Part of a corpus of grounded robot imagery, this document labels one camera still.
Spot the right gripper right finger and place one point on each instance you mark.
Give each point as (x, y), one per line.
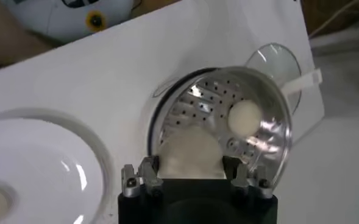
(240, 179)

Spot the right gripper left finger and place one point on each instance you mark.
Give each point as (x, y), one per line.
(150, 179)

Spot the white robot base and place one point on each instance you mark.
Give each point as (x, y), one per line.
(60, 21)

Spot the stainless steel steamer basket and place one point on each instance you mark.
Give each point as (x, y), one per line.
(270, 100)

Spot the white round plate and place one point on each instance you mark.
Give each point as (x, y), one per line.
(45, 158)

